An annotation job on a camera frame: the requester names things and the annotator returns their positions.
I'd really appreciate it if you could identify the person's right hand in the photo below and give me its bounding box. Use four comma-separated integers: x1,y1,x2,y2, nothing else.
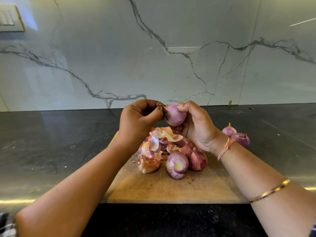
170,100,232,155

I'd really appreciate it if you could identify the person's left hand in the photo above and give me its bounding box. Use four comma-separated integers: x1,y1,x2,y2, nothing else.
118,99,166,150

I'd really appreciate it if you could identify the brownish red onion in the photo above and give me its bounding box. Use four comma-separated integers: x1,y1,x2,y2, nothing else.
163,104,188,127

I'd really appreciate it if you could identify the pile of onion peels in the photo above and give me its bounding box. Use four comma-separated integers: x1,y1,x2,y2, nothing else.
137,126,198,175

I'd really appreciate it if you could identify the small red onion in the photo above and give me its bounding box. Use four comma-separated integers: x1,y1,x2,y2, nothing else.
222,123,238,138

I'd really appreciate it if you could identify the red onion with pale patch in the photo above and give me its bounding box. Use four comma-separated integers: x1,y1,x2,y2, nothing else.
165,151,190,180

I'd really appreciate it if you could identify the person's left forearm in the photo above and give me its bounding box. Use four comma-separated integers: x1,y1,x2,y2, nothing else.
15,141,135,237

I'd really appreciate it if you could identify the person's right forearm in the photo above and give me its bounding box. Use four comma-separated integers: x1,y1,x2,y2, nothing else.
218,142,316,237

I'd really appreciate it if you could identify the wooden cutting board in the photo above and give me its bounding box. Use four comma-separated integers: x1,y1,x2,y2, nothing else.
101,128,250,204

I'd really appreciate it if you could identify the gold bangle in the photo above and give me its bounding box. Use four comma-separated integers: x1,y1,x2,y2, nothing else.
249,178,292,203

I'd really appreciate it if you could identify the black white plaid sleeve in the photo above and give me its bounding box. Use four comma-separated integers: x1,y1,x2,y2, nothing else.
0,213,17,237

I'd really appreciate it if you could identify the orange thread bracelet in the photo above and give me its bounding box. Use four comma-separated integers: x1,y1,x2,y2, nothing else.
217,137,237,161

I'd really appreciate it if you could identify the white wall switch plate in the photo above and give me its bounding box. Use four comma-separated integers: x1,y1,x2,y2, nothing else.
0,4,25,33

